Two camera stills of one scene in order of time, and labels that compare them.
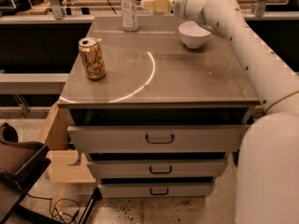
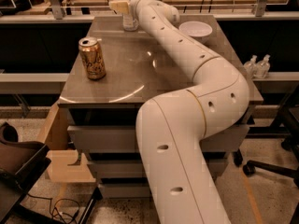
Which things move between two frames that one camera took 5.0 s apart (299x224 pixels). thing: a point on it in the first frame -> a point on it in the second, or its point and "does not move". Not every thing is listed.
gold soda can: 92,58 does not move
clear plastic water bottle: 129,8 does not move
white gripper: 178,2 -> 133,3
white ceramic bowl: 192,35 does not move
